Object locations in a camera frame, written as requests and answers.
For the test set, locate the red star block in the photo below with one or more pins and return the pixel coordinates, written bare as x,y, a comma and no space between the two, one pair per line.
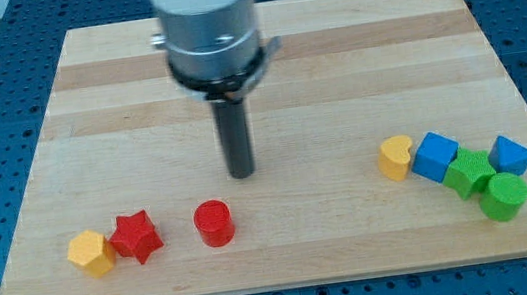
136,236

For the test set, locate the green cylinder block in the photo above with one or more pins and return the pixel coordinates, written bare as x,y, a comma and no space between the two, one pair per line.
503,197

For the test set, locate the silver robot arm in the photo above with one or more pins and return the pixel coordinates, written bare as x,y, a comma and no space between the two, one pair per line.
215,53

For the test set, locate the green star block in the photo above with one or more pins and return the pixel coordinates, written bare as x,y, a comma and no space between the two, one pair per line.
469,172

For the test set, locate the yellow heart block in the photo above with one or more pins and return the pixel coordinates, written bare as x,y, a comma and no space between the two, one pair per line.
394,158

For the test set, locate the blue triangle block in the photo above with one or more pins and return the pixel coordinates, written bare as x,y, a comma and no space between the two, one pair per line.
508,156

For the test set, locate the blue cube block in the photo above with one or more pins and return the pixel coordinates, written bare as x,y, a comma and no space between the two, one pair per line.
434,155

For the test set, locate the yellow hexagon block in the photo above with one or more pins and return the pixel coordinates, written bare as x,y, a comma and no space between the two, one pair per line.
91,253

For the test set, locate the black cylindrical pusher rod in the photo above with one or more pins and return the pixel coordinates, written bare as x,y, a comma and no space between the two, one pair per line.
232,129

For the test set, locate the red cylinder block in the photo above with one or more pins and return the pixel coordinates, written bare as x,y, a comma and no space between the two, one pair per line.
213,222

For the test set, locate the wooden board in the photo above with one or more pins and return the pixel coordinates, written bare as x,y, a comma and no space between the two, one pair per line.
120,137

